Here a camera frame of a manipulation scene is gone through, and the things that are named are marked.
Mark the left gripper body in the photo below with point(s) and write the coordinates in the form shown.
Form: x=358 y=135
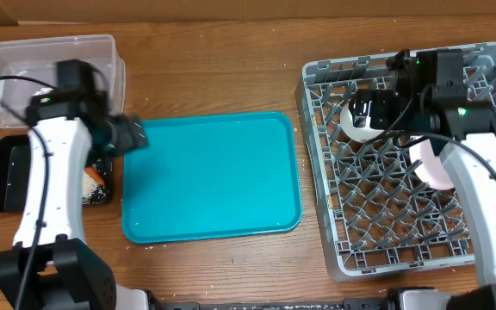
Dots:
x=120 y=136

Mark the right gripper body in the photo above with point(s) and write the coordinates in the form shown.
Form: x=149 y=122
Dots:
x=386 y=112

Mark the white bowl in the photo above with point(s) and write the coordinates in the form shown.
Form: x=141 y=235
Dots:
x=359 y=134

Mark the orange carrot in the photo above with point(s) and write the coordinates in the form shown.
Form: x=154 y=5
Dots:
x=93 y=174

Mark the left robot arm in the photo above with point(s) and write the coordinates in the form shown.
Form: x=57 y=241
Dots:
x=49 y=265

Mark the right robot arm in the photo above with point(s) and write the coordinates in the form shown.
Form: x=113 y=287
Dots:
x=429 y=102

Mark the grey dishwasher rack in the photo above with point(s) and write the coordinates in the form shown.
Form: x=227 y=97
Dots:
x=384 y=219

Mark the white rice pile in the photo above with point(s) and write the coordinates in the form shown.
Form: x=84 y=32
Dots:
x=93 y=192

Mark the teal serving tray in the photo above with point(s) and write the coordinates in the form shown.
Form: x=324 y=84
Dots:
x=210 y=177

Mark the black plastic tray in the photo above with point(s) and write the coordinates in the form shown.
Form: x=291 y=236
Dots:
x=15 y=167

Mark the clear plastic bin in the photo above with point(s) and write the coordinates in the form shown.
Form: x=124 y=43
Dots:
x=36 y=58

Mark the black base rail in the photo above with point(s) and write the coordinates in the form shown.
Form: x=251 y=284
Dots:
x=274 y=305

